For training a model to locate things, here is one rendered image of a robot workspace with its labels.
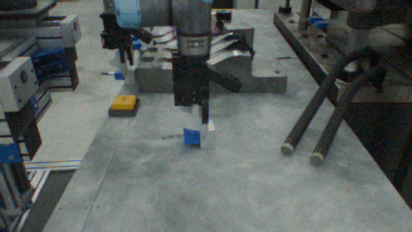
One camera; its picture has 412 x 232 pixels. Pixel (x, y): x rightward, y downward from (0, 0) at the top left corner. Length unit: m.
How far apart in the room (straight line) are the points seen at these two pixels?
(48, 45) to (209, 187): 0.87
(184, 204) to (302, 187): 0.25
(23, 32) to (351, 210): 1.17
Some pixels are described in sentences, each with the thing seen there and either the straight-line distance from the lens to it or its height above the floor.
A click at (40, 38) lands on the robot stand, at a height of 0.94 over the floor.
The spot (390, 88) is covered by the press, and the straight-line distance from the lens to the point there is 1.36.
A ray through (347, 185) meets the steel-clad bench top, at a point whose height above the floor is 0.80.
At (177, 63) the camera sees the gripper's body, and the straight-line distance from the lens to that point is 0.73.
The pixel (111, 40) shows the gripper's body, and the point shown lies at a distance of 1.16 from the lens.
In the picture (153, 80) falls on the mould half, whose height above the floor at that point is 0.85.
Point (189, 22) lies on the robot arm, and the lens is 0.68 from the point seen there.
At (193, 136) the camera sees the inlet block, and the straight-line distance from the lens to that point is 0.81.
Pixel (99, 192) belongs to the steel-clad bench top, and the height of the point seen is 0.80.
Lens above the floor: 1.28
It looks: 29 degrees down
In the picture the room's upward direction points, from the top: straight up
